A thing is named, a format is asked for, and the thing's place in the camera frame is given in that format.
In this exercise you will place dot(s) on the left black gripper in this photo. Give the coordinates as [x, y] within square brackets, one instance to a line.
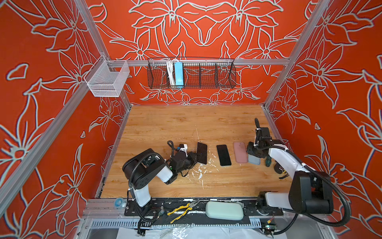
[190, 156]

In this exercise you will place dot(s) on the pale green pouch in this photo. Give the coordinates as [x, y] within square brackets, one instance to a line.
[224, 210]

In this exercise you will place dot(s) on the black handled screwdriver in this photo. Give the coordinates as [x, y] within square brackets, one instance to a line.
[268, 162]

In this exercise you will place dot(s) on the light blue box in basket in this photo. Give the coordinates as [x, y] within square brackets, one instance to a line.
[179, 75]

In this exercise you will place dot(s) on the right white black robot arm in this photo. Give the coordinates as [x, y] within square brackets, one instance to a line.
[311, 192]

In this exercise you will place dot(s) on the clear plastic wall bin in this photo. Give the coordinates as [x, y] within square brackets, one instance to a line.
[102, 81]

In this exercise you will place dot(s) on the black wire wall basket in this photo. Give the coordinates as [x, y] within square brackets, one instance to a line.
[199, 73]

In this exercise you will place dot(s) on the pink phone case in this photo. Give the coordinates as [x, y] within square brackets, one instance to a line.
[240, 152]

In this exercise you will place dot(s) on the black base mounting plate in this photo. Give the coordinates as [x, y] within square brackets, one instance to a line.
[155, 213]

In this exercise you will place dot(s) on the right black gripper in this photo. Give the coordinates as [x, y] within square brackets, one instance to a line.
[250, 151]

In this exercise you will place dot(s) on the clear phone case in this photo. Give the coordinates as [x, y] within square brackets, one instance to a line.
[254, 160]

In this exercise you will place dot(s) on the yellow handled pliers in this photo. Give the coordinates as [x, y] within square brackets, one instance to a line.
[185, 208]

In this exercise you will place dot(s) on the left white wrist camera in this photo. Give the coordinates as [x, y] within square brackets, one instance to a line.
[184, 148]

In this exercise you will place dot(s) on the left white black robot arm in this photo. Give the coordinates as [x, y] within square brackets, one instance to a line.
[144, 167]

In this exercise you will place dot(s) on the black phone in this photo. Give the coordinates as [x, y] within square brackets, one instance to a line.
[223, 154]
[202, 153]

